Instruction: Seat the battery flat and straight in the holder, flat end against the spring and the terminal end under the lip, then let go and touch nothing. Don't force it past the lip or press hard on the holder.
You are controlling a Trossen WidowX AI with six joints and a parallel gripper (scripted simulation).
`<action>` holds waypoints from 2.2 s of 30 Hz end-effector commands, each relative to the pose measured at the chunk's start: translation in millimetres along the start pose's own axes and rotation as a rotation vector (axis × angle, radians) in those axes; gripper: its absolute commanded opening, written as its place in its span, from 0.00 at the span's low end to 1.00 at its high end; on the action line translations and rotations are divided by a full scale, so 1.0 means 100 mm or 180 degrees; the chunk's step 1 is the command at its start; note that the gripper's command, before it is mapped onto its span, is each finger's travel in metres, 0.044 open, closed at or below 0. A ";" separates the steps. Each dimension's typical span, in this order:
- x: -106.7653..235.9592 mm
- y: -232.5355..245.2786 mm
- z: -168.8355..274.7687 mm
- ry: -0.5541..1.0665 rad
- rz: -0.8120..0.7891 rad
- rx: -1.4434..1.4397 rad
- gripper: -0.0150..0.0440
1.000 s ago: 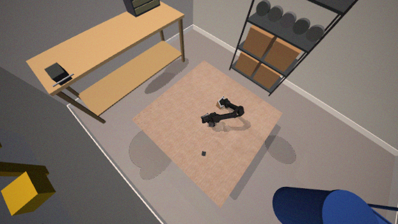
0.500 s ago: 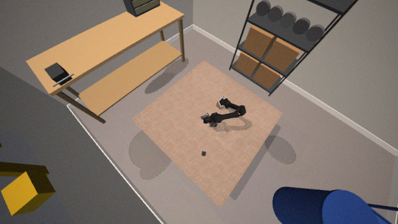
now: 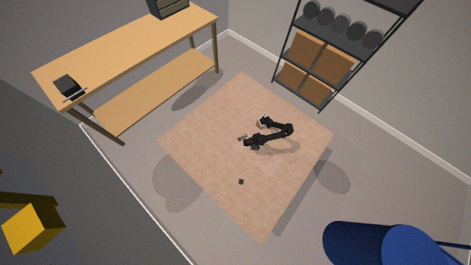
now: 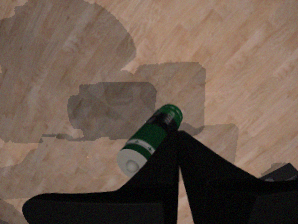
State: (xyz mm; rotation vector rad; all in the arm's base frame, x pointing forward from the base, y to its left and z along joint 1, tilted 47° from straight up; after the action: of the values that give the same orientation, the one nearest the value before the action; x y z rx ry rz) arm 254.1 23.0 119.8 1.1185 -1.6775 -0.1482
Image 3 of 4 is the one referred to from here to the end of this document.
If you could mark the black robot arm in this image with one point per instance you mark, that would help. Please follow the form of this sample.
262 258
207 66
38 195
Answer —
262 139

